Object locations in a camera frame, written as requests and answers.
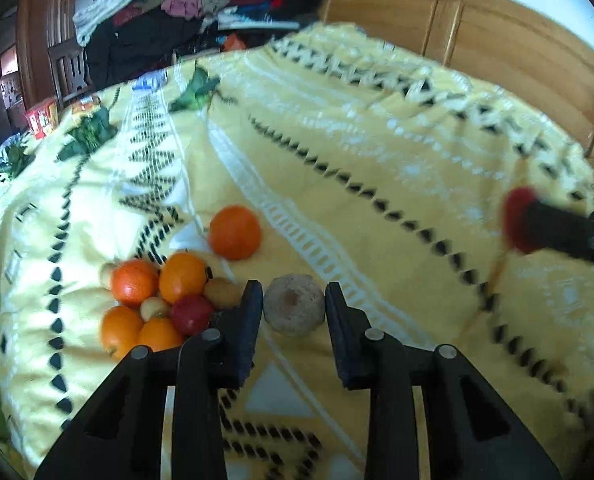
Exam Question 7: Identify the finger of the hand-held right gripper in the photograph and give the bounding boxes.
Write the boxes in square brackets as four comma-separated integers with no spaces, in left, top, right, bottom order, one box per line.
[519,200,594,272]

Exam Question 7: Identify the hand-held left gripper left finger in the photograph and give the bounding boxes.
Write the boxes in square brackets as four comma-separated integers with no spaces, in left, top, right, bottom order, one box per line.
[34,280,264,480]

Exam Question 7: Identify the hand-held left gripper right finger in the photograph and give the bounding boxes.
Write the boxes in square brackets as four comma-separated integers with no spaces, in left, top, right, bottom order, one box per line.
[325,281,562,480]

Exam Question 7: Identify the tan dimpled round fruit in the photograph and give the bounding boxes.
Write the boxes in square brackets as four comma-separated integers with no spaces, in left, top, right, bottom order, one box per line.
[263,273,325,337]

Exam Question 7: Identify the red tomato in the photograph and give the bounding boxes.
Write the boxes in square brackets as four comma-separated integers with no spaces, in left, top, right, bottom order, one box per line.
[502,187,542,253]

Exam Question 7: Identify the red apple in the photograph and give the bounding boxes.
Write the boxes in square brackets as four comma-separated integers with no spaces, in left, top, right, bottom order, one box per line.
[171,294,216,337]

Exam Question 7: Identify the small orange tangerine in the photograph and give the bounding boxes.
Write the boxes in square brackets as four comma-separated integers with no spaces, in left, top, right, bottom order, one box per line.
[111,259,159,308]
[100,306,145,359]
[158,252,209,305]
[137,316,185,353]

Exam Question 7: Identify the large round orange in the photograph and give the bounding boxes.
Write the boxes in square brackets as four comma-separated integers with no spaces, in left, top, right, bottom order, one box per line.
[208,205,263,261]

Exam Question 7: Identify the yellow patterned blanket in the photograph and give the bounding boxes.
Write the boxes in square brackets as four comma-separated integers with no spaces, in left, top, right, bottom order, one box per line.
[0,22,594,480]

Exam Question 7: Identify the wooden headboard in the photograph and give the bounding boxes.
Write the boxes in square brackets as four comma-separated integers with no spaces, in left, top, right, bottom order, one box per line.
[317,0,594,161]

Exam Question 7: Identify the green leafy vegetable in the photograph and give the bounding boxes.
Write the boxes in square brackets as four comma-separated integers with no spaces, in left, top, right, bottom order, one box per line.
[0,142,35,181]
[57,107,118,161]
[168,62,238,112]

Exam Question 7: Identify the plastic water bottle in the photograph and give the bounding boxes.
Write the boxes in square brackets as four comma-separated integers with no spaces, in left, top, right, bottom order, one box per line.
[133,72,168,92]

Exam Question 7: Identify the yellow snack packet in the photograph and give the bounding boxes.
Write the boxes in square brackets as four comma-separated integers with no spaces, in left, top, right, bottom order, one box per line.
[71,96,103,121]

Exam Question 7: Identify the red snack box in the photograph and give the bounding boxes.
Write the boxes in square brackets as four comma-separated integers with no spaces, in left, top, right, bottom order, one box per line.
[26,99,60,140]

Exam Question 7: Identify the pile of clothes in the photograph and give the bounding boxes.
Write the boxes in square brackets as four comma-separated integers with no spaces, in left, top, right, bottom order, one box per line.
[73,0,335,91]

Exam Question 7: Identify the wooden chair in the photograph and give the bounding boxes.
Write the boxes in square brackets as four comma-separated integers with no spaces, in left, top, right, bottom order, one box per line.
[47,45,94,107]

